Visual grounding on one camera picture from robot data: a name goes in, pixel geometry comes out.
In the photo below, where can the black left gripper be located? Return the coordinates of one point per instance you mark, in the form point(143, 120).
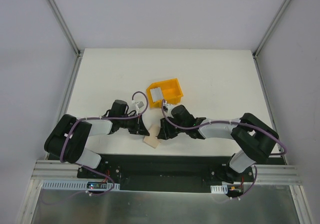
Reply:
point(137, 127)

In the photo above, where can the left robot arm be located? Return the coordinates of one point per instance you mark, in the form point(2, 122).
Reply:
point(68, 139)

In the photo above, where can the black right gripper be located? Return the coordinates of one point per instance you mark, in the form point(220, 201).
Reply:
point(169, 128)

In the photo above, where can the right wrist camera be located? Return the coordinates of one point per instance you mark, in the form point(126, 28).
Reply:
point(168, 108)

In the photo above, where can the left aluminium post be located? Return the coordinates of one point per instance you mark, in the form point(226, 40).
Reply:
point(64, 27)

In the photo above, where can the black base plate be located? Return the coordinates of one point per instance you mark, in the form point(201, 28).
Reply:
point(180, 185)

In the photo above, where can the white cable duct right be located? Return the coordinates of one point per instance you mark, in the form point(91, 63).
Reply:
point(219, 189)

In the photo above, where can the right aluminium post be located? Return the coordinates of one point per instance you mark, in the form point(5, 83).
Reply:
point(272, 26)

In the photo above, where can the aluminium post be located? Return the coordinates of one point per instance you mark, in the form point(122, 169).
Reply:
point(272, 26)
point(64, 27)

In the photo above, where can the aluminium frame rail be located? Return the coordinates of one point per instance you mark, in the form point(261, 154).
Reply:
point(131, 173)

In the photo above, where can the white cable duct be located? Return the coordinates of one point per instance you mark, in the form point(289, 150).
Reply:
point(219, 189)
point(79, 185)

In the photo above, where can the white cable duct left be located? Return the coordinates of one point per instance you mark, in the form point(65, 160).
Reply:
point(79, 185)

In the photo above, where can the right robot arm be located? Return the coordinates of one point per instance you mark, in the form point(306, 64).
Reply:
point(255, 139)

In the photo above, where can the beige card holder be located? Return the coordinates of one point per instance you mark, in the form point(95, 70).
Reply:
point(152, 139)

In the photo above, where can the yellow plastic bin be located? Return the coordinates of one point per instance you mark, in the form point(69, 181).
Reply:
point(171, 90)

